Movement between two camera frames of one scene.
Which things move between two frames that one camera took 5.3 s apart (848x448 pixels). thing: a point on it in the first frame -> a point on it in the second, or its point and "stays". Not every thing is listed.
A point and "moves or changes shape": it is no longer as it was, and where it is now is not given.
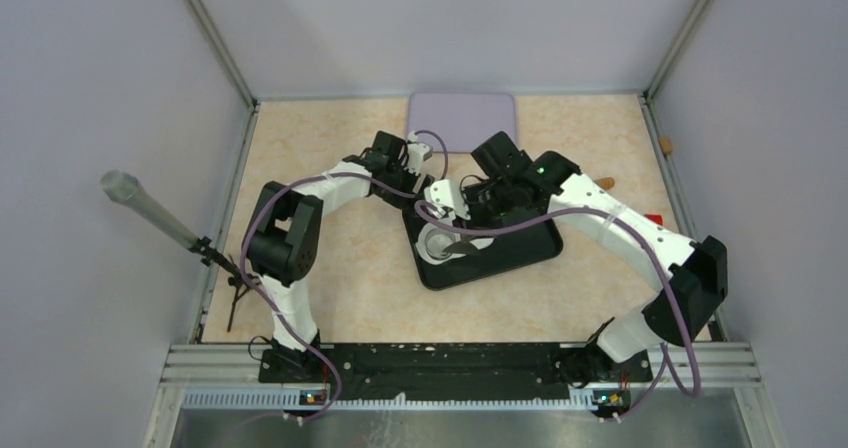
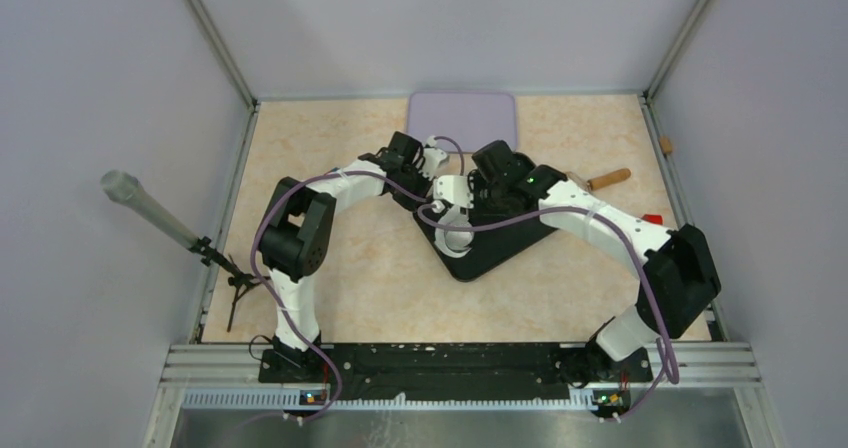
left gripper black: [409, 200] stays
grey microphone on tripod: [121, 185] stays
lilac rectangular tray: [463, 120] stays
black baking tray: [518, 247] moves or changes shape
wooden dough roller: [607, 183] moves or changes shape
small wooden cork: [666, 144] stays
